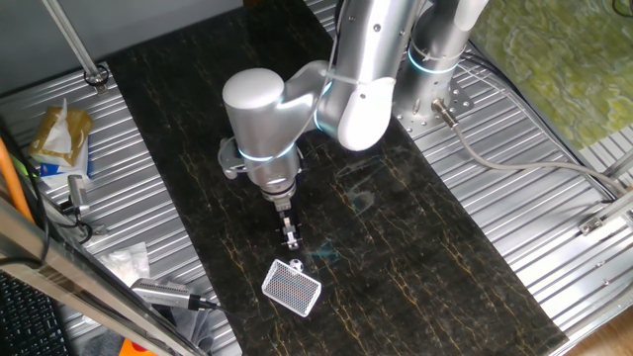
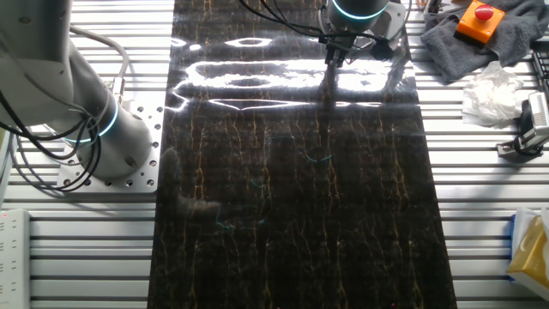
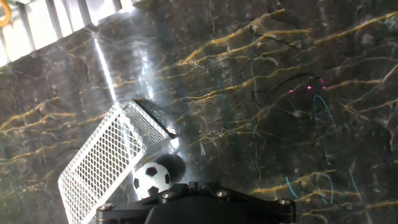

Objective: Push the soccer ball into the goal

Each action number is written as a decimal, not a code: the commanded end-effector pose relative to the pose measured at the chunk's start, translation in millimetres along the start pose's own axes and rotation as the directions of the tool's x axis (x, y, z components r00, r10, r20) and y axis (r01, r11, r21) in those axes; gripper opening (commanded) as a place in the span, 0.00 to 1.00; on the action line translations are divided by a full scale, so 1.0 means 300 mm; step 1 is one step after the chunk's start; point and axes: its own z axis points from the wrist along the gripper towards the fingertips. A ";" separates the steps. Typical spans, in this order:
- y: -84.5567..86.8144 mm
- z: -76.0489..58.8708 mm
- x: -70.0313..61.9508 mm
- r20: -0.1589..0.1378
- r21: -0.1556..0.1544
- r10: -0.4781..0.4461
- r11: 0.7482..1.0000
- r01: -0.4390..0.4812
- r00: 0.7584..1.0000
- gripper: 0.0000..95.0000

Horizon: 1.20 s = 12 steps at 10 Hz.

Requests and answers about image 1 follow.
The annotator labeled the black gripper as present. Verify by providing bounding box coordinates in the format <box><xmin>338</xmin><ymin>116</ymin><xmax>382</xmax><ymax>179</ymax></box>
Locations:
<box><xmin>275</xmin><ymin>200</ymin><xmax>303</xmax><ymax>251</ymax></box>

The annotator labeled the white mesh goal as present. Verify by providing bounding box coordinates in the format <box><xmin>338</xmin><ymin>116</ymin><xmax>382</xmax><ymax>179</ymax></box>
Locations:
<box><xmin>260</xmin><ymin>258</ymin><xmax>323</xmax><ymax>318</ymax></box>

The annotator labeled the black marble pattern mat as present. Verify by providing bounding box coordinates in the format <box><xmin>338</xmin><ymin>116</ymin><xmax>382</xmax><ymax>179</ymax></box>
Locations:
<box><xmin>106</xmin><ymin>0</ymin><xmax>570</xmax><ymax>356</ymax></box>

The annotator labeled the crumpled white tissue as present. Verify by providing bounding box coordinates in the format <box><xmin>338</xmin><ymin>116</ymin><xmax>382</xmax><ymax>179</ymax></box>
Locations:
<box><xmin>97</xmin><ymin>240</ymin><xmax>151</xmax><ymax>289</ymax></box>

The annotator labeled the orange emergency stop button box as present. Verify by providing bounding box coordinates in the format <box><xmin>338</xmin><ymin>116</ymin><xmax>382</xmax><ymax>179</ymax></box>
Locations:
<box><xmin>118</xmin><ymin>338</ymin><xmax>160</xmax><ymax>356</ymax></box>

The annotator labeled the blue white tissue packet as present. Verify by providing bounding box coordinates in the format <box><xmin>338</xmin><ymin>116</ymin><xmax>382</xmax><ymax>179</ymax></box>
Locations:
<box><xmin>37</xmin><ymin>147</ymin><xmax>92</xmax><ymax>190</ymax></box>

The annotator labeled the black keyboard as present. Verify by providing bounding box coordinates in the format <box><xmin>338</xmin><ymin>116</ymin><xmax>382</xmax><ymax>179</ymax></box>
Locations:
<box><xmin>0</xmin><ymin>270</ymin><xmax>70</xmax><ymax>356</ymax></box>

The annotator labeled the orange pole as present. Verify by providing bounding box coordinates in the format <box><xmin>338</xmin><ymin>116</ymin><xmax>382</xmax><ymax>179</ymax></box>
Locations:
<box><xmin>0</xmin><ymin>136</ymin><xmax>36</xmax><ymax>224</ymax></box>

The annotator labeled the green marble pattern sheet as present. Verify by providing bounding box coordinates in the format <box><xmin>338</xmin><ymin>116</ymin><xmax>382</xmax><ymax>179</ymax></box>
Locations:
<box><xmin>469</xmin><ymin>0</ymin><xmax>633</xmax><ymax>152</ymax></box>

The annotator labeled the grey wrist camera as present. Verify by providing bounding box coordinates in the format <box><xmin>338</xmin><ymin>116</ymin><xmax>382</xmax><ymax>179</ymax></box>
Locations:
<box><xmin>218</xmin><ymin>136</ymin><xmax>251</xmax><ymax>180</ymax></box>

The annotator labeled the silver camera with black plug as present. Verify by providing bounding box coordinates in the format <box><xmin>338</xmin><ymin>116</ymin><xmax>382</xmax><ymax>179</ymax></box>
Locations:
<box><xmin>131</xmin><ymin>277</ymin><xmax>220</xmax><ymax>312</ymax></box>

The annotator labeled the camera stand bracket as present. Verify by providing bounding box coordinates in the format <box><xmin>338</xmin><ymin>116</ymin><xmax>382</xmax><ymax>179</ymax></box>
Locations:
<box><xmin>57</xmin><ymin>200</ymin><xmax>110</xmax><ymax>244</ymax></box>

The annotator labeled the grey base cable with connector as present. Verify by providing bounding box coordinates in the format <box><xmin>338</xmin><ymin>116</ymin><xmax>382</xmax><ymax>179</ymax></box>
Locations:
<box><xmin>430</xmin><ymin>97</ymin><xmax>630</xmax><ymax>198</ymax></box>

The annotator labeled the grey camera on stand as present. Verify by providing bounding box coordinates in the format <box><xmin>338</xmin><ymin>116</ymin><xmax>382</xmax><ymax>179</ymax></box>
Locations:
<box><xmin>67</xmin><ymin>174</ymin><xmax>92</xmax><ymax>217</ymax></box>

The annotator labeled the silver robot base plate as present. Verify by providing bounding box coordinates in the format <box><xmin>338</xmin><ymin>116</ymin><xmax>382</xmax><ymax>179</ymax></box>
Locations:
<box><xmin>393</xmin><ymin>73</ymin><xmax>475</xmax><ymax>139</ymax></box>

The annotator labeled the metal frame beam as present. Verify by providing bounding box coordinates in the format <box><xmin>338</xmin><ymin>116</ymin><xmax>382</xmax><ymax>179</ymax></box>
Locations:
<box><xmin>0</xmin><ymin>197</ymin><xmax>209</xmax><ymax>356</ymax></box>

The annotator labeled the black base cable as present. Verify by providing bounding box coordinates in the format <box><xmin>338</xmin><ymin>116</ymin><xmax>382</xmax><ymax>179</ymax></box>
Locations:
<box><xmin>460</xmin><ymin>39</ymin><xmax>619</xmax><ymax>204</ymax></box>

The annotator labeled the aluminium frame pole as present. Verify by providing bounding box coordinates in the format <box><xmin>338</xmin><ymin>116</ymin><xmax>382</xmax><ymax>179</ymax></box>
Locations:
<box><xmin>42</xmin><ymin>0</ymin><xmax>110</xmax><ymax>95</ymax></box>

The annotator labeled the aluminium frame bar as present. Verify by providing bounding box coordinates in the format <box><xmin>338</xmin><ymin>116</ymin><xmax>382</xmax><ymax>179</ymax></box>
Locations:
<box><xmin>600</xmin><ymin>147</ymin><xmax>633</xmax><ymax>182</ymax></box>
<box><xmin>577</xmin><ymin>190</ymin><xmax>633</xmax><ymax>236</ymax></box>

